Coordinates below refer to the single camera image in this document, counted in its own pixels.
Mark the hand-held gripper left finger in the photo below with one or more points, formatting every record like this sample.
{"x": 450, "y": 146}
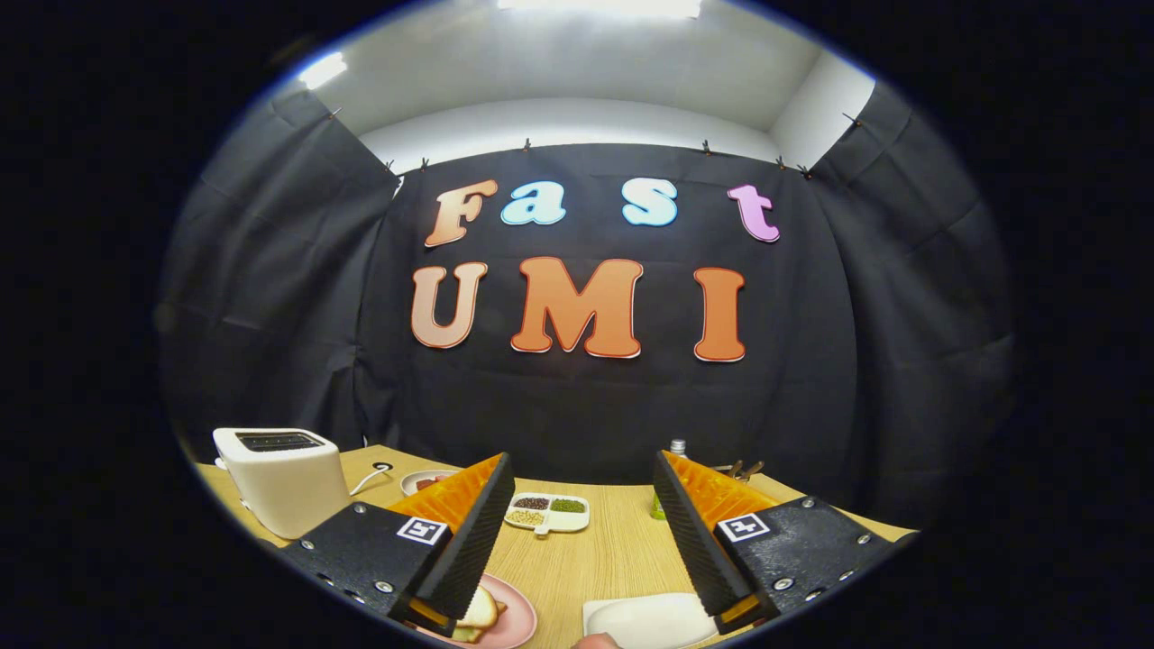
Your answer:
{"x": 478, "y": 532}

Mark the grey round plate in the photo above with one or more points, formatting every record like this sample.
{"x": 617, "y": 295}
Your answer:
{"x": 407, "y": 485}

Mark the white bread slice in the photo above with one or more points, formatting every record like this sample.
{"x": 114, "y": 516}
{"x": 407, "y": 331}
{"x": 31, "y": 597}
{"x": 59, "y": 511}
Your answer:
{"x": 469, "y": 635}

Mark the white divided bean dish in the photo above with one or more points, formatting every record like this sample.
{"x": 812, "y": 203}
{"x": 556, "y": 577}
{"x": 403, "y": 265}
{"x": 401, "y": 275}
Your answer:
{"x": 550, "y": 523}

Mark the black backdrop cloth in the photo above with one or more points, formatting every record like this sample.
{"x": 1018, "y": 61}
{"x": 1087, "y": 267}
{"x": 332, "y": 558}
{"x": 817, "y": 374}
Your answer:
{"x": 586, "y": 415}

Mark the green label metal bottle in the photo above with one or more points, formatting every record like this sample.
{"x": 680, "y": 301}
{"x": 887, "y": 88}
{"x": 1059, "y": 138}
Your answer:
{"x": 658, "y": 509}

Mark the white square plate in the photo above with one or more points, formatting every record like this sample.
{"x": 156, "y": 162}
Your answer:
{"x": 649, "y": 622}

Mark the white toaster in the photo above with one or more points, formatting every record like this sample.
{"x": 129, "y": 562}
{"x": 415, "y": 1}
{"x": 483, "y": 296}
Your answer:
{"x": 288, "y": 491}

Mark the small ceiling light panel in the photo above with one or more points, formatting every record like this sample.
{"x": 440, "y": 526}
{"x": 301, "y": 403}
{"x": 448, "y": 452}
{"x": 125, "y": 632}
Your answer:
{"x": 323, "y": 70}

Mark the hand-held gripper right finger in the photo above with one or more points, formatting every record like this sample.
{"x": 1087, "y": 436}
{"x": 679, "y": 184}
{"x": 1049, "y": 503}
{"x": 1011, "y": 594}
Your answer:
{"x": 690, "y": 532}

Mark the pink plate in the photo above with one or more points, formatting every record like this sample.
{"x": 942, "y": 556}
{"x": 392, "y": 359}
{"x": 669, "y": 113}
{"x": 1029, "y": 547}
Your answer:
{"x": 518, "y": 622}

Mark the wide ceiling light panel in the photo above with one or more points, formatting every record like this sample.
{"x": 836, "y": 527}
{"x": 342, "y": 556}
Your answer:
{"x": 599, "y": 7}

